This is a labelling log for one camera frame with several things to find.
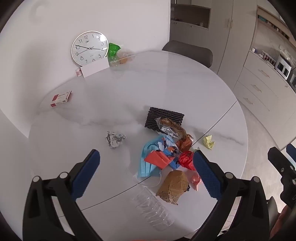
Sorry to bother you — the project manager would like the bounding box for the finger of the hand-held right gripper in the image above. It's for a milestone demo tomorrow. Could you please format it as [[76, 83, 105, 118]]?
[[268, 147, 296, 178], [286, 144, 296, 163]]

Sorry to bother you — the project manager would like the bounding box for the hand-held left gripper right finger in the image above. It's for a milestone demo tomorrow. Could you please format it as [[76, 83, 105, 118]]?
[[190, 150, 271, 241]]

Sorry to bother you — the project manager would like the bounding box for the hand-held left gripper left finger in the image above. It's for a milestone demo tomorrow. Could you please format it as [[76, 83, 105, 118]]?
[[22, 149, 103, 241]]

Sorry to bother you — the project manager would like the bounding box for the pink wrapper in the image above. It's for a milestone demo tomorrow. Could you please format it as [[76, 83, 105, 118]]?
[[188, 170, 202, 191]]

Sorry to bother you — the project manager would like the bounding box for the red foil wrapper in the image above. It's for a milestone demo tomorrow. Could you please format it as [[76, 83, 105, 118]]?
[[178, 151, 197, 171]]

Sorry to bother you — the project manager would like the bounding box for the yellow paper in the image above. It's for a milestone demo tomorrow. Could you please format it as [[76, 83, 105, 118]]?
[[203, 134, 215, 151]]

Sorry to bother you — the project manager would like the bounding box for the brown paper bag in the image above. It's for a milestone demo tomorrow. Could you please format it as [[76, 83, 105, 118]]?
[[156, 170, 190, 205]]

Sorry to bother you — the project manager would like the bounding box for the shiny brown wrapper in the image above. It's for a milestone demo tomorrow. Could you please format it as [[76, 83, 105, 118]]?
[[176, 134, 194, 151]]

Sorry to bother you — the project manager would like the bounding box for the blue printed carton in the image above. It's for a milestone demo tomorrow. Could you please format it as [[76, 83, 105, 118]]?
[[157, 137, 181, 168]]

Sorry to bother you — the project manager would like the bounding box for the printed paper ball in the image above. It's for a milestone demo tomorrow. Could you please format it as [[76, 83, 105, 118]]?
[[106, 131, 127, 149]]

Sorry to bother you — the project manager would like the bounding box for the red orange sheet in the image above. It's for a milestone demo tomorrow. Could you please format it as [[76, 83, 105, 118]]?
[[144, 150, 174, 168]]

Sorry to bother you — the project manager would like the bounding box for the clear wrapper with brown filling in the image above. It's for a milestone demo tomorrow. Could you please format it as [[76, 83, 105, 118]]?
[[155, 117, 187, 139]]

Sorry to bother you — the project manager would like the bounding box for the blue face mask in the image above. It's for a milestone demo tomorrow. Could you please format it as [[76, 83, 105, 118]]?
[[137, 136, 176, 188]]

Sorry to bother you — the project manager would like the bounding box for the clear plastic bottle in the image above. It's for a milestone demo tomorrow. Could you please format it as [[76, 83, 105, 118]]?
[[130, 185, 175, 231]]

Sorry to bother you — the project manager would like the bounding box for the black ribbed foam pad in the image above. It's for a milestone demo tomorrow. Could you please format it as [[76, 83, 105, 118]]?
[[144, 107, 185, 131]]

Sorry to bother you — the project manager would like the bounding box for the beige drawer cabinet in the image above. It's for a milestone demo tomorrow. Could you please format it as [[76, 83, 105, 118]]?
[[232, 50, 296, 151]]

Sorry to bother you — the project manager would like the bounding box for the red and white box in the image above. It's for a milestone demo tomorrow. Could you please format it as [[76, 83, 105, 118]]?
[[50, 90, 72, 107]]

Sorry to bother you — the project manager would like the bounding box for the white countertop appliance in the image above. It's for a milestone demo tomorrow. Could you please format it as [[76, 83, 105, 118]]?
[[275, 54, 294, 79]]

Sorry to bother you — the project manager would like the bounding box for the white card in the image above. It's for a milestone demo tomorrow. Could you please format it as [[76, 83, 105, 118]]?
[[80, 60, 110, 78]]

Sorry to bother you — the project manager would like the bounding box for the grey upholstered chair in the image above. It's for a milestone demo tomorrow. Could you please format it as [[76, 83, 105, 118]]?
[[162, 40, 213, 68]]

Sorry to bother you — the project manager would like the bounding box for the clear plastic bag with fruit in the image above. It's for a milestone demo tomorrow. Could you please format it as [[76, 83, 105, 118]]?
[[109, 49, 135, 67]]

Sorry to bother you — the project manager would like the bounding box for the green plastic bag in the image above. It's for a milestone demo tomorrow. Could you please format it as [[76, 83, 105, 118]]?
[[108, 43, 121, 58]]

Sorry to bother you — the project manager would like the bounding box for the upper shelf with books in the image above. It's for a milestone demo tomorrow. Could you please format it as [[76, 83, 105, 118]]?
[[255, 7, 289, 40]]

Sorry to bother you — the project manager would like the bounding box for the tall beige cabinet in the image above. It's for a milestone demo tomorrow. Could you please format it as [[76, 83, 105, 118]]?
[[209, 0, 258, 81]]

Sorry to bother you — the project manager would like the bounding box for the white wire rack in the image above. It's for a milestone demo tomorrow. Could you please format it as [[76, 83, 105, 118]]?
[[261, 50, 277, 65]]

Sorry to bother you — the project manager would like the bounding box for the round white wall clock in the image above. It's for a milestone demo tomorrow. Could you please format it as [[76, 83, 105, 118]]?
[[71, 31, 109, 66]]

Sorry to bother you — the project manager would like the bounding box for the open wall niche shelf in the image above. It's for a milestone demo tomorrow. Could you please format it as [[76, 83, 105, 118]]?
[[170, 3, 211, 29]]

